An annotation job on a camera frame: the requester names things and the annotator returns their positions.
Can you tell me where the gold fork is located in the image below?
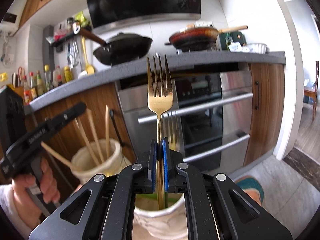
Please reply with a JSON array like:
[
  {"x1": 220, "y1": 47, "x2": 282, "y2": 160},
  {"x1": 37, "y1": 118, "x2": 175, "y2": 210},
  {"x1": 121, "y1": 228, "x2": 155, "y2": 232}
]
[{"x1": 147, "y1": 56, "x2": 173, "y2": 210}]

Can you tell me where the left hand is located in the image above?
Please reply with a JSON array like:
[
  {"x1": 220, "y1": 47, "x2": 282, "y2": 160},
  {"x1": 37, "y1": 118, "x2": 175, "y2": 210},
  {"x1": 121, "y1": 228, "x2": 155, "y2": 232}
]
[{"x1": 11, "y1": 158, "x2": 60, "y2": 229}]

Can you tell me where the quilted horse print cloth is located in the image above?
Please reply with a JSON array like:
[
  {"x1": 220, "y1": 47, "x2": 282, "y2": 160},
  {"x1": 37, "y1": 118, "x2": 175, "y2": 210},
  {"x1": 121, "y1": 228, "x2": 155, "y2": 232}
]
[{"x1": 235, "y1": 176, "x2": 265, "y2": 206}]

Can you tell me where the white ceramic utensil holder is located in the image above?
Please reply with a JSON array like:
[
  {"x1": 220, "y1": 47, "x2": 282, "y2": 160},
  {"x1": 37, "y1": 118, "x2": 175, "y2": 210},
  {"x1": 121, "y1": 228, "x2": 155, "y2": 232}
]
[{"x1": 59, "y1": 139, "x2": 202, "y2": 239}]

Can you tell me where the wooden cabinet door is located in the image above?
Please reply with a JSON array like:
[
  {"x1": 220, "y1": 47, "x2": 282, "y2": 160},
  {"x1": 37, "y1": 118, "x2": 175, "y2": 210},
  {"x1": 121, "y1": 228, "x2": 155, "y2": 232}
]
[
  {"x1": 25, "y1": 83, "x2": 136, "y2": 201},
  {"x1": 244, "y1": 63, "x2": 285, "y2": 166}
]

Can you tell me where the wooden chopstick in holder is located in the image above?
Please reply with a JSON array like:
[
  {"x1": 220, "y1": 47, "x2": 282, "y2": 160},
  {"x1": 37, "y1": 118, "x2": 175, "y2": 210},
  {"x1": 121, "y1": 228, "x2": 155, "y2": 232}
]
[{"x1": 105, "y1": 105, "x2": 111, "y2": 159}]

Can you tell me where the stainless steel oven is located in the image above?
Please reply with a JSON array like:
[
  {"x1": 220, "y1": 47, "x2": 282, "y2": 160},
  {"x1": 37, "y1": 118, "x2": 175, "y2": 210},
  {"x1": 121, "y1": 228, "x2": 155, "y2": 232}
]
[{"x1": 117, "y1": 70, "x2": 253, "y2": 174}]

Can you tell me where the yellow spatula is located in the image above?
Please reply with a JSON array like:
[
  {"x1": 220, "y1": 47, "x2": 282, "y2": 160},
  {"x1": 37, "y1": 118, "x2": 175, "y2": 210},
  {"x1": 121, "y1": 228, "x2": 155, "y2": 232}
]
[{"x1": 81, "y1": 36, "x2": 95, "y2": 75}]

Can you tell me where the right wooden cabinet door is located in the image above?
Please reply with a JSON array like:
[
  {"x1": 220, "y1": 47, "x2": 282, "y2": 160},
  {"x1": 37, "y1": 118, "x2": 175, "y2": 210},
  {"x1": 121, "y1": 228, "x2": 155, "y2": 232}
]
[{"x1": 244, "y1": 63, "x2": 285, "y2": 166}]

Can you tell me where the black wok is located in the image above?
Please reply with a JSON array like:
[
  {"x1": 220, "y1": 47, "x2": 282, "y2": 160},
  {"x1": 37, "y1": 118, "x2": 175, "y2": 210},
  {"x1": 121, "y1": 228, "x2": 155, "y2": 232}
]
[{"x1": 73, "y1": 27, "x2": 152, "y2": 66}]

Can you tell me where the wooden chair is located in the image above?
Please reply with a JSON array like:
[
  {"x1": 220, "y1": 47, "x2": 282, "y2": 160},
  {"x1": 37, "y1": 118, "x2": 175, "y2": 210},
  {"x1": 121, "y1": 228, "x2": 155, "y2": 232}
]
[{"x1": 304, "y1": 61, "x2": 319, "y2": 120}]

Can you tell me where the black range hood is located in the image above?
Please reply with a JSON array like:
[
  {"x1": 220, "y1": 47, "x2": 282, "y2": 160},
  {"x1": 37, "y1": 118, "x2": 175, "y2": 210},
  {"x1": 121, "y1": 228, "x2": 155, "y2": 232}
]
[{"x1": 82, "y1": 0, "x2": 202, "y2": 28}]

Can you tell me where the brown frying pan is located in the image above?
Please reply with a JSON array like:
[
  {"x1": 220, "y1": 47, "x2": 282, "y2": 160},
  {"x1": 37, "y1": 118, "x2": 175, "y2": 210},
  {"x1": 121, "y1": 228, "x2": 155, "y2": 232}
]
[{"x1": 165, "y1": 25, "x2": 248, "y2": 52}]

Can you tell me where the green kettle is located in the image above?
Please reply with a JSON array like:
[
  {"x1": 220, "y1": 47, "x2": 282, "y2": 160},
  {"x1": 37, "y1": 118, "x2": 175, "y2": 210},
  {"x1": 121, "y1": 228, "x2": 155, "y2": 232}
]
[{"x1": 216, "y1": 31, "x2": 247, "y2": 50}]

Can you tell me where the black cabinet handle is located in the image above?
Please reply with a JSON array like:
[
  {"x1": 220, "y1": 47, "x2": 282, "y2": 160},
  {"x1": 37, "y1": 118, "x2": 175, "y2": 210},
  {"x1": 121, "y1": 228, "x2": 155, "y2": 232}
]
[{"x1": 109, "y1": 109, "x2": 125, "y2": 147}]

